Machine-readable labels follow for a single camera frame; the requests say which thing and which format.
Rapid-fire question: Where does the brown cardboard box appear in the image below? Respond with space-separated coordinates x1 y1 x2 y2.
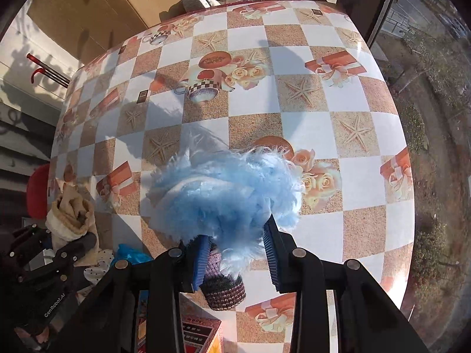
27 0 222 67

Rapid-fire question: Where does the red plastic stool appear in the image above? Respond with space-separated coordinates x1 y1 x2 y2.
26 164 52 222

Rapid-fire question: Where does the polka-dot cream scrunchie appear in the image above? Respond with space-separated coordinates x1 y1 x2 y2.
82 248 115 284

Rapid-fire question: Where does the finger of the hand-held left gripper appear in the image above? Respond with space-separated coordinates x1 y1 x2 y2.
54 233 98 266
8 224 51 256

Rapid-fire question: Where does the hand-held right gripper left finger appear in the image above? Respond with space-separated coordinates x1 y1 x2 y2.
64 237 214 353

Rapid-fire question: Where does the orange carton box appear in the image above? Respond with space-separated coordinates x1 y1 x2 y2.
135 290 223 353

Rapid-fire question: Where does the beige sock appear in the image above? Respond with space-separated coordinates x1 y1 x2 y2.
46 183 100 266

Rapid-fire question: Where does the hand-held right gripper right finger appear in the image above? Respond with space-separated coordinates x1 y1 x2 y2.
262 218 429 353

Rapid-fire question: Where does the blue fluffy knit sock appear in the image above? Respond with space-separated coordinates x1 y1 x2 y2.
145 131 307 312

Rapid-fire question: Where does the blue plastic shoe cover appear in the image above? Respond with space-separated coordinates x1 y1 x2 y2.
117 243 154 266

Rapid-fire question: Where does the printed checkered tablecloth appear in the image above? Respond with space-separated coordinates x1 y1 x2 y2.
49 0 417 353

